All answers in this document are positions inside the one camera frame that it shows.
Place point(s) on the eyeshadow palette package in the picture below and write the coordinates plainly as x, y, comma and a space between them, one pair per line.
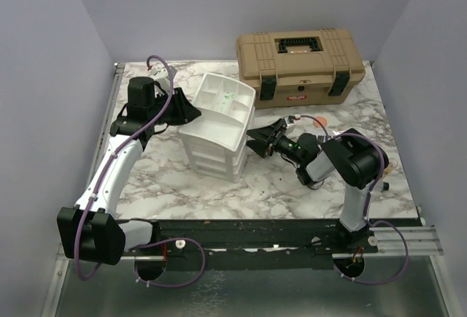
322, 138

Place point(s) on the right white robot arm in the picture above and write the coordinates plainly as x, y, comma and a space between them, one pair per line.
359, 161

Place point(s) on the white plastic drawer organizer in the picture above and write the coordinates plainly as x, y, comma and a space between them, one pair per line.
215, 142

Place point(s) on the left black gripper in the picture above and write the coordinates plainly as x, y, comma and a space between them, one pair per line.
185, 111

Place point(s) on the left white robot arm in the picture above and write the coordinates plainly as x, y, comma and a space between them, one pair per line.
89, 230

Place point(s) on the round compact with lid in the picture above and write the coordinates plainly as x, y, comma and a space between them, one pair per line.
315, 186

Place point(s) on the tan plastic toolbox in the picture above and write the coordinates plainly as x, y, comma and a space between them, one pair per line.
299, 68

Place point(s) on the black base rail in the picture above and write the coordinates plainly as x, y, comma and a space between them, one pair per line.
258, 244

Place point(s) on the gold cap foundation bottle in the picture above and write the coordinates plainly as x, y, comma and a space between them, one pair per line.
389, 168

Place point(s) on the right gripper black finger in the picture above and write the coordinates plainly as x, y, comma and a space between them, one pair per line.
263, 149
267, 132

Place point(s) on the orange round makeup sponge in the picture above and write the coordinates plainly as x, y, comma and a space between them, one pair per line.
320, 121

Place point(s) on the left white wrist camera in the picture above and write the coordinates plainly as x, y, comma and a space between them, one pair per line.
161, 76

